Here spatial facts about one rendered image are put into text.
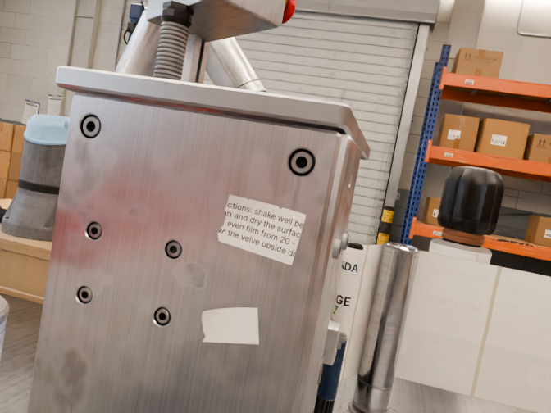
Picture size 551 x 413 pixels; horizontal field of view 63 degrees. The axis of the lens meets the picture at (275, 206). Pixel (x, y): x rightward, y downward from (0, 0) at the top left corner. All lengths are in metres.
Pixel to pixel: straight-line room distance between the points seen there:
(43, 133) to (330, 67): 4.41
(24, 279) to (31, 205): 0.14
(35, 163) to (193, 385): 0.79
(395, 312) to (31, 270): 0.62
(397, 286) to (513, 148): 4.01
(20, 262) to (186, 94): 0.76
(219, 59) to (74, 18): 5.79
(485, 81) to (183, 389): 4.31
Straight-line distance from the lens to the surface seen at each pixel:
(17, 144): 4.65
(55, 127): 0.92
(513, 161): 4.37
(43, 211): 0.92
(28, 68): 6.95
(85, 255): 0.18
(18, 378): 0.64
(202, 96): 0.16
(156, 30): 1.03
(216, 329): 0.16
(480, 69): 4.50
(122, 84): 0.17
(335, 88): 5.08
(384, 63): 5.11
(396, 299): 0.49
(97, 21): 6.46
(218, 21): 0.58
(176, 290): 0.16
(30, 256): 0.88
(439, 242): 0.69
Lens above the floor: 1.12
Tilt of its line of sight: 4 degrees down
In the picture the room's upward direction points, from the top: 10 degrees clockwise
